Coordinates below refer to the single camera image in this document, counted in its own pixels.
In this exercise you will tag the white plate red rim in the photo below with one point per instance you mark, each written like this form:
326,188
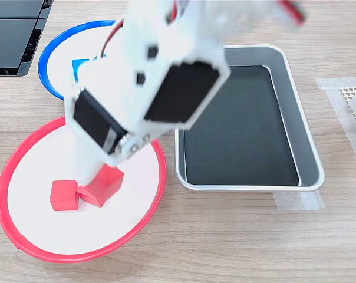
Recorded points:
63,236

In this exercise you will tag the white plate blue rim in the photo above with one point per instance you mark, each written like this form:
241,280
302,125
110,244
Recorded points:
58,59

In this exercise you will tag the black electronic device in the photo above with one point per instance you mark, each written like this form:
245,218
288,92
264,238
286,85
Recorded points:
10,38

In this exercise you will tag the small blue cube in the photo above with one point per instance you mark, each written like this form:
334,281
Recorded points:
77,66

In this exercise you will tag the pale perforated base plate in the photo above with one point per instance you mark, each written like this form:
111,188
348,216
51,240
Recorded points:
345,92

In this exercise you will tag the steel tray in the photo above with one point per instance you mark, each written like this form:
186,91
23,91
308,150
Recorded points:
310,165

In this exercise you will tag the translucent film sheet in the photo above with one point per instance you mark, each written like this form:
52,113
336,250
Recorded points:
334,97

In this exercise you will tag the black tray mat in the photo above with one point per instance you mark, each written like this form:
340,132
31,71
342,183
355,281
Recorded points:
248,141

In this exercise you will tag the clear tape strip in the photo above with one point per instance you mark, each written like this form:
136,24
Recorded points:
299,202

